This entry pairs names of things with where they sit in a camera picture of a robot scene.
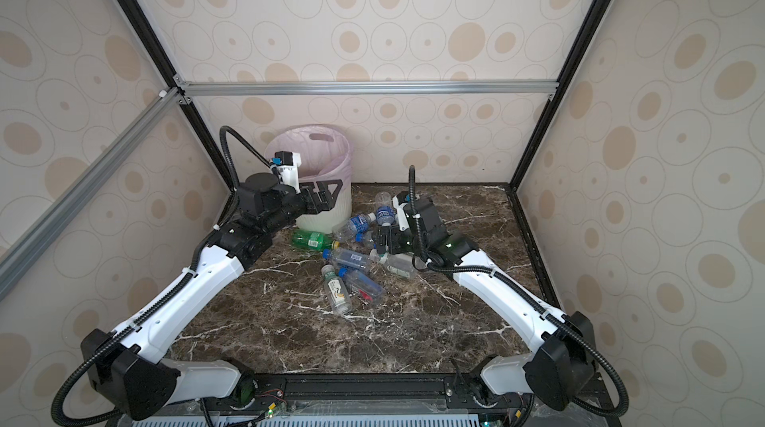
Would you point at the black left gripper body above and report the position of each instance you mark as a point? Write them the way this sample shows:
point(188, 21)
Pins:
point(304, 203)

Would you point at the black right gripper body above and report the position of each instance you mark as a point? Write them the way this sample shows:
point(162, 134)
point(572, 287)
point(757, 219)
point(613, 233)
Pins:
point(398, 242)

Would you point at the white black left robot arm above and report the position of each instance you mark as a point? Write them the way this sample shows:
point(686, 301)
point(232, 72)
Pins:
point(127, 365)

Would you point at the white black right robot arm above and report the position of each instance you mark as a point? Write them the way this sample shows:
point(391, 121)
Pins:
point(563, 365)

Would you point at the white ribbed waste bin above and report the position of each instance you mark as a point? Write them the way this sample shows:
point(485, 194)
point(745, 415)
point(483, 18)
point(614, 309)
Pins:
point(326, 221)

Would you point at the green bottle near bin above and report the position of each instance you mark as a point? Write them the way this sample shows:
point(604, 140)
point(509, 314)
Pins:
point(314, 241)

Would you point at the pink bin liner bag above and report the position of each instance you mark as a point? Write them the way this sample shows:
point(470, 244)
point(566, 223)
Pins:
point(326, 153)

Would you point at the Pocari Sweat bottle upright label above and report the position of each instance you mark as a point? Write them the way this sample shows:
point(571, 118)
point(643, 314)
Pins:
point(385, 213)

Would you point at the clear square bottle green band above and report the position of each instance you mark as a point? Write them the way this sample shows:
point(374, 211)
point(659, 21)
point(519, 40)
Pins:
point(400, 265)

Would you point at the clear bottle barcode blue cap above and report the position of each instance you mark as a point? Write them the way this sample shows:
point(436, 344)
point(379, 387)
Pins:
point(340, 257)

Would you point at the clear bottle pink label blue cap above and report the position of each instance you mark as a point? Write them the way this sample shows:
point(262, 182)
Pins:
point(361, 285)

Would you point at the crane label white cap bottle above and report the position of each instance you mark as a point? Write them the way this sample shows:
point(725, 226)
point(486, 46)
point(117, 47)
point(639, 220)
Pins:
point(336, 291)

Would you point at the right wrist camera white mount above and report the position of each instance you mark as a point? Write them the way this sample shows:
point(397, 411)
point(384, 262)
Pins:
point(422, 209)

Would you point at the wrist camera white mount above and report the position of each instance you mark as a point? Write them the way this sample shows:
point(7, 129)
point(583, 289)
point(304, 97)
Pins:
point(285, 165)
point(422, 209)

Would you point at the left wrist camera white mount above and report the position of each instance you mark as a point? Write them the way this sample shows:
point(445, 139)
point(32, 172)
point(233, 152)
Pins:
point(285, 165)

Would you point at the aluminium rail back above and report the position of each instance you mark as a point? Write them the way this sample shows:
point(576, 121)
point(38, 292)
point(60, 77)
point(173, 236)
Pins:
point(384, 87)

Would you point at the aluminium rail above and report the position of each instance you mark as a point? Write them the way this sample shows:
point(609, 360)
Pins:
point(384, 87)
point(39, 237)

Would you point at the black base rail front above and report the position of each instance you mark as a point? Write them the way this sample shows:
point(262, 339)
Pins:
point(413, 399)

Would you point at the aluminium rail left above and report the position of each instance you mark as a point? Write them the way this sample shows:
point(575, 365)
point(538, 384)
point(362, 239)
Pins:
point(39, 237)

